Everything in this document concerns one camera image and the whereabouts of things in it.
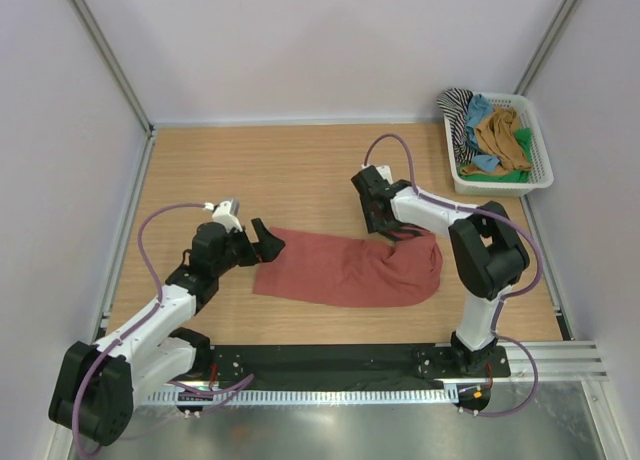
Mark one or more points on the white perforated plastic basket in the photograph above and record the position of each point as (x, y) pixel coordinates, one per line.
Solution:
(540, 176)

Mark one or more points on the striped black white garment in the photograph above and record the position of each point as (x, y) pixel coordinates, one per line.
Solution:
(454, 104)

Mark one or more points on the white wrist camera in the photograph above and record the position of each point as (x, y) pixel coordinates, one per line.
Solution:
(372, 173)
(225, 213)

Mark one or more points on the tan brown garment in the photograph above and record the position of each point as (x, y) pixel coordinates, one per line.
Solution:
(502, 146)

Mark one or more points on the right aluminium frame post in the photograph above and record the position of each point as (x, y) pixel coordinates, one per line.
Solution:
(547, 44)

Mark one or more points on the aluminium frame post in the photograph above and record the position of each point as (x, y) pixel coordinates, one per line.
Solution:
(113, 66)
(547, 44)

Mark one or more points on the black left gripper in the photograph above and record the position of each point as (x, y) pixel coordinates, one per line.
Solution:
(266, 249)

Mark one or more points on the red graphic tank top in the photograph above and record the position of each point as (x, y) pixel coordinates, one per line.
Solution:
(352, 273)

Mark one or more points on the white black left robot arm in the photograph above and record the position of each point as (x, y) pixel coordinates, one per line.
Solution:
(100, 385)

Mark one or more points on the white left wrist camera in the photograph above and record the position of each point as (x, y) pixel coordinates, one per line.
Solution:
(225, 213)

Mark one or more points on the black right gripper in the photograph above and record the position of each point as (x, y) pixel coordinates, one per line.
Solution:
(374, 225)

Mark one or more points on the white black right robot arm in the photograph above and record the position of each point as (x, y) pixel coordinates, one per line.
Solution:
(488, 253)

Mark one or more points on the aluminium slotted rail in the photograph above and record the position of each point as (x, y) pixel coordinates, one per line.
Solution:
(173, 396)

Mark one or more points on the left aluminium frame post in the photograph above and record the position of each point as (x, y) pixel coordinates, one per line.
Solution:
(113, 66)

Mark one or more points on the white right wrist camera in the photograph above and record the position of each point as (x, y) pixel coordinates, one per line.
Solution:
(372, 173)

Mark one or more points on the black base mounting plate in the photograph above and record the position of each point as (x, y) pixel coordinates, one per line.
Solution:
(434, 360)

